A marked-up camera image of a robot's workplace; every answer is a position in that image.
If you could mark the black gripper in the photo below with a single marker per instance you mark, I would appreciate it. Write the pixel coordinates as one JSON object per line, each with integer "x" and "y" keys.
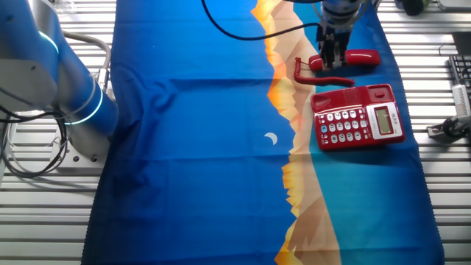
{"x": 333, "y": 35}

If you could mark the red telephone handset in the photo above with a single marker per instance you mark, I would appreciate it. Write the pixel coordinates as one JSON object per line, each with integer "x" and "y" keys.
{"x": 362, "y": 57}

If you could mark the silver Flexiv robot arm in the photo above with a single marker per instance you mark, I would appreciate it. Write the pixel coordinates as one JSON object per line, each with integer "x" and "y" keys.
{"x": 29, "y": 73}

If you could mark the red telephone base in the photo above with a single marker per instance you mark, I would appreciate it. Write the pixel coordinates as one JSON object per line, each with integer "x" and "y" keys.
{"x": 353, "y": 97}

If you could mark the black computer keyboard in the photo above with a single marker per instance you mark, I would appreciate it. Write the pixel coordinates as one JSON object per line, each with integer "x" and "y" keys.
{"x": 461, "y": 68}

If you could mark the black box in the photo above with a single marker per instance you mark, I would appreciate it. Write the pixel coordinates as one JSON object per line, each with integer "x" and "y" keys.
{"x": 463, "y": 44}

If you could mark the grey flat device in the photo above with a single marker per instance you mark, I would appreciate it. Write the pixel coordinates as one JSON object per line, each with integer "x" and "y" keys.
{"x": 456, "y": 4}

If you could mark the blue landscape print cloth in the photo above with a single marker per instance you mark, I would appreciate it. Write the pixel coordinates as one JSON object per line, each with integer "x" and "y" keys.
{"x": 202, "y": 165}

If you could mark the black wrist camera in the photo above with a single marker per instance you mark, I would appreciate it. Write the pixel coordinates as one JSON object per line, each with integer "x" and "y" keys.
{"x": 412, "y": 6}

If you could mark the black camera clamp mount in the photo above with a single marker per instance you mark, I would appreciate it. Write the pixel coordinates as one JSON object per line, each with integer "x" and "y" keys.
{"x": 450, "y": 129}

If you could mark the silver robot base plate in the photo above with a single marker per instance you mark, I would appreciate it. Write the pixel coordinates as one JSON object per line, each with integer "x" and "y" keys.
{"x": 81, "y": 162}

